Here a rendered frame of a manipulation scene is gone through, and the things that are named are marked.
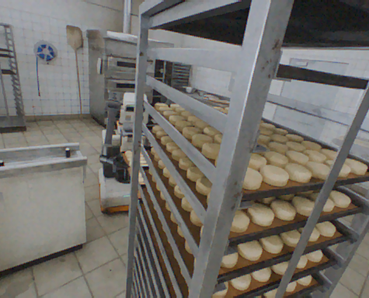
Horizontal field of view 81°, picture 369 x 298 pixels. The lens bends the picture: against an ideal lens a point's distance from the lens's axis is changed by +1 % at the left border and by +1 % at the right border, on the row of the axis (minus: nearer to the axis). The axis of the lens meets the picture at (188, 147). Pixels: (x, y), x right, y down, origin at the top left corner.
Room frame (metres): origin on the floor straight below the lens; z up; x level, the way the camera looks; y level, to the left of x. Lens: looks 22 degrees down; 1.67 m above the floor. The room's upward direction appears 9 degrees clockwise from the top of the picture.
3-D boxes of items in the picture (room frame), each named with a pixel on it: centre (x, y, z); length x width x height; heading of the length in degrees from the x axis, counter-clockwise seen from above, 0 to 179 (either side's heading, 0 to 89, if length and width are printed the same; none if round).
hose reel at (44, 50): (4.61, 3.17, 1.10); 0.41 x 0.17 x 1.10; 134
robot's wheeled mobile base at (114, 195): (2.24, 0.67, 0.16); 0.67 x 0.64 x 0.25; 26
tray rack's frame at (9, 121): (3.80, 3.49, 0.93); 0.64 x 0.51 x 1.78; 47
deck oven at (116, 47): (5.32, 1.65, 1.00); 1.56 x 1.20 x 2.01; 134
